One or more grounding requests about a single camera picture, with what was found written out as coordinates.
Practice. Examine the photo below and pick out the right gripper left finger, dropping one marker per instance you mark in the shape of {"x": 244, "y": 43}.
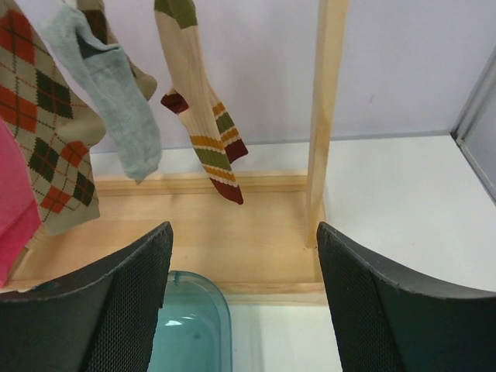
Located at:
{"x": 101, "y": 317}

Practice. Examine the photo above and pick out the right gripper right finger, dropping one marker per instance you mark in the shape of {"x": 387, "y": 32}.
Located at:
{"x": 389, "y": 317}

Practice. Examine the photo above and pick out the blue translucent plastic bin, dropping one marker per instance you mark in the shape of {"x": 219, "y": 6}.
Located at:
{"x": 194, "y": 331}

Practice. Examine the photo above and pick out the red mesh cloth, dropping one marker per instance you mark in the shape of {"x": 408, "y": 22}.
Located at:
{"x": 20, "y": 218}

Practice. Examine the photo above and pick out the wooden clothes rack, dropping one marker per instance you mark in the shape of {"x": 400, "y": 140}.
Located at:
{"x": 263, "y": 251}

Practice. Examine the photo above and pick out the argyle patterned sock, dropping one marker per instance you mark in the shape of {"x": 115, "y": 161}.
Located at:
{"x": 54, "y": 128}

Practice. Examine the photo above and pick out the cream striped sock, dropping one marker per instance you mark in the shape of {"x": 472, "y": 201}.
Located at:
{"x": 212, "y": 132}

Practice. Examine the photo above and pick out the right aluminium frame post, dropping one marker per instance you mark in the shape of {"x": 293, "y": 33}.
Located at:
{"x": 474, "y": 129}

